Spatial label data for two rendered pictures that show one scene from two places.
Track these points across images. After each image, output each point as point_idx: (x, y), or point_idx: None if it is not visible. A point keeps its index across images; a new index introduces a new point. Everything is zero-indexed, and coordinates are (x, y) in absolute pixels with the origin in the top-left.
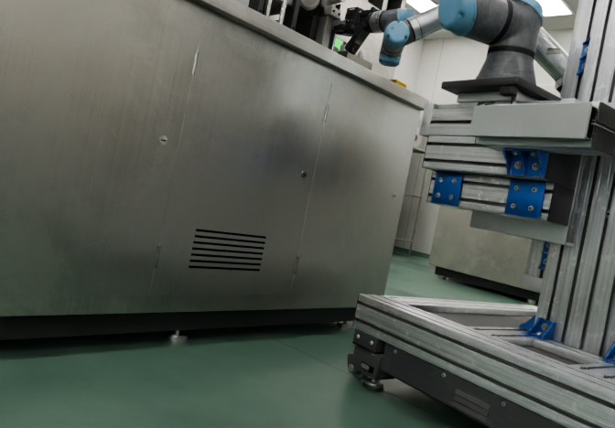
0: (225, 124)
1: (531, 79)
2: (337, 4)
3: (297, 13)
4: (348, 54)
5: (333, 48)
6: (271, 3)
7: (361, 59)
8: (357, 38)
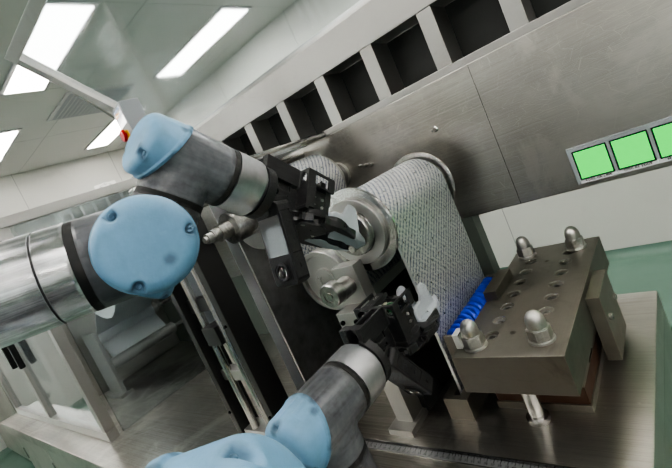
0: None
1: None
2: (387, 261)
3: (261, 395)
4: (456, 365)
5: (445, 339)
6: (236, 393)
7: (507, 362)
8: (390, 380)
